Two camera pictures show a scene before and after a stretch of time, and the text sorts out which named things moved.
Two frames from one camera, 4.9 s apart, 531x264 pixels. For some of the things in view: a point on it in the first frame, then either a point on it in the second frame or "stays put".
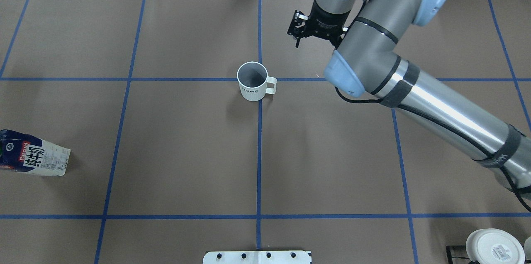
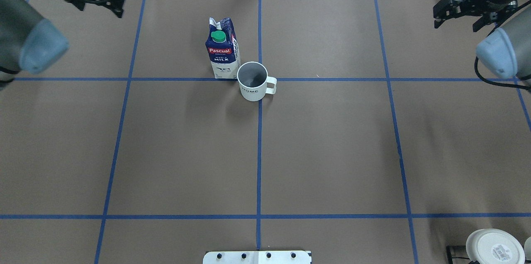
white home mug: x=254 y=82 stays put
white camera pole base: x=257 y=257 stays put
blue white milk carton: x=23 y=153 to x=222 y=49
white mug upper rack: x=491 y=245 stays put
